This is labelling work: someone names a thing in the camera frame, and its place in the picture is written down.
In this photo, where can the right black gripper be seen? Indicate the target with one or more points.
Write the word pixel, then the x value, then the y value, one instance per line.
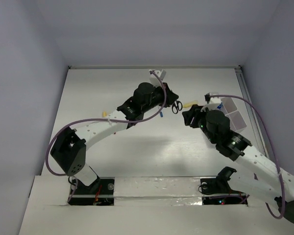
pixel 195 110

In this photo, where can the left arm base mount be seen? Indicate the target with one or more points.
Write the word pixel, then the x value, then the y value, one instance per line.
pixel 99 193

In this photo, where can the white divided organizer box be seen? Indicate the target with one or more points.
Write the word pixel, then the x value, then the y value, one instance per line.
pixel 231 111

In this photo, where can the black scissors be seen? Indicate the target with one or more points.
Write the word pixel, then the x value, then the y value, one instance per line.
pixel 176 107

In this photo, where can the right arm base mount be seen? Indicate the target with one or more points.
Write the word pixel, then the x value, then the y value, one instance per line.
pixel 216 190

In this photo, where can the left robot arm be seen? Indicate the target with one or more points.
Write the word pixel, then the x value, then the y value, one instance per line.
pixel 71 145

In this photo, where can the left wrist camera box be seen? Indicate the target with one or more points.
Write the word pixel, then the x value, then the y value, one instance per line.
pixel 156 76

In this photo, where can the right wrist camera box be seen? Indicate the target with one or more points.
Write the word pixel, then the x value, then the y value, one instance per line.
pixel 213 98

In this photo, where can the aluminium side rail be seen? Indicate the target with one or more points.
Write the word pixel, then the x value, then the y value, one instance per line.
pixel 260 135

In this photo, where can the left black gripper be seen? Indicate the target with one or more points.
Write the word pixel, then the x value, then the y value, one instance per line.
pixel 171 97

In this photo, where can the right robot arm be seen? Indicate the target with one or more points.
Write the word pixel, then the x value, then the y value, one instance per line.
pixel 273 185

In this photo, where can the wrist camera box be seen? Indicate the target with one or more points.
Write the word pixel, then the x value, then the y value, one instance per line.
pixel 213 98
pixel 156 76

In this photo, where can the yellow highlighter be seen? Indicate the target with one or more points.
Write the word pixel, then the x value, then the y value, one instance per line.
pixel 190 104

